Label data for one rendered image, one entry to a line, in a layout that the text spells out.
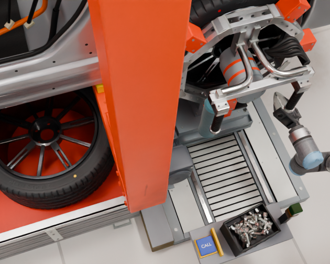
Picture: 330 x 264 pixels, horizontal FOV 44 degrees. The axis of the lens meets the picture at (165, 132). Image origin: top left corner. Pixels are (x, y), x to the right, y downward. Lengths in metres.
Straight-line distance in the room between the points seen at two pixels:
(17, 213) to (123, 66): 1.45
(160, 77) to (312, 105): 2.00
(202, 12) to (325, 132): 1.44
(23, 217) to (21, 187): 0.25
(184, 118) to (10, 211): 1.02
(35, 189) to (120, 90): 1.10
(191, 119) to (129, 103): 1.39
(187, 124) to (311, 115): 0.86
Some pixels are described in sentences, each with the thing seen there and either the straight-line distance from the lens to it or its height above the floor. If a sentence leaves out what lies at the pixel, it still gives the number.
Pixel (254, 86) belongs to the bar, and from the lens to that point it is 1.57.
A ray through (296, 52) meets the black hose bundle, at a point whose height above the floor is 1.04.
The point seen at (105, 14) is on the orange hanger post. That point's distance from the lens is 0.70.
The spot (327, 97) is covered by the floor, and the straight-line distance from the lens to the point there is 2.88.
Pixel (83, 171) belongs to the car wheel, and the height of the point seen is 0.51.
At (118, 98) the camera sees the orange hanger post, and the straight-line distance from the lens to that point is 0.91.
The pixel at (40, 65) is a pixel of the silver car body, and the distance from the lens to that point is 1.67.
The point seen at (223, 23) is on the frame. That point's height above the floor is 1.12.
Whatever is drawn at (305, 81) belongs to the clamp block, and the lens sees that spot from 1.68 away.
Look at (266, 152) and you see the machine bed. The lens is 2.48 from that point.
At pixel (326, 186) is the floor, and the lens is 2.60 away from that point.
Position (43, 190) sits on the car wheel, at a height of 0.50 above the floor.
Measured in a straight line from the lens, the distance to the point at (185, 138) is 2.35.
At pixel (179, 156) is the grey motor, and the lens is 2.02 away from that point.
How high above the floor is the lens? 2.27
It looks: 64 degrees down
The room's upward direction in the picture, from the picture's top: 5 degrees clockwise
